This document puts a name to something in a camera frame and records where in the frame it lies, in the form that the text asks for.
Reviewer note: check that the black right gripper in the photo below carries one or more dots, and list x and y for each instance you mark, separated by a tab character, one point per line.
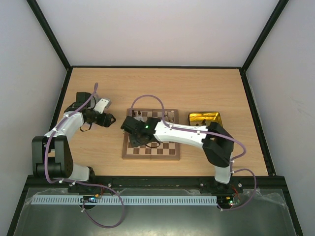
134	141

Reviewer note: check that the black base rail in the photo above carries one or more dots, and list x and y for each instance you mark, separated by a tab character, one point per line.
206	185

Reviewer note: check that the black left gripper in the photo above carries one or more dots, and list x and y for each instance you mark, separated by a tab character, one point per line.
105	122

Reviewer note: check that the wooden chess board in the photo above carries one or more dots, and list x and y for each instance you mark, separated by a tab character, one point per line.
153	151

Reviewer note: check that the slotted white cable duct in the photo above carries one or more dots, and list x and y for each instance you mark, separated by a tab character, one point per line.
126	200

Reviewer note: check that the gold metal tin tray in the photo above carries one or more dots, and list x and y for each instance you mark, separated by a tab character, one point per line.
204	118

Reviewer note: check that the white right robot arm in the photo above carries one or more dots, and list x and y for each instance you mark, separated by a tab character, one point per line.
213	139

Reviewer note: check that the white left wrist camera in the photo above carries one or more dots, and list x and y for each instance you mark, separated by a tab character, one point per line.
102	105

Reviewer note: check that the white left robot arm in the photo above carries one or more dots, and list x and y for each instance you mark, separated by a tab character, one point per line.
51	155

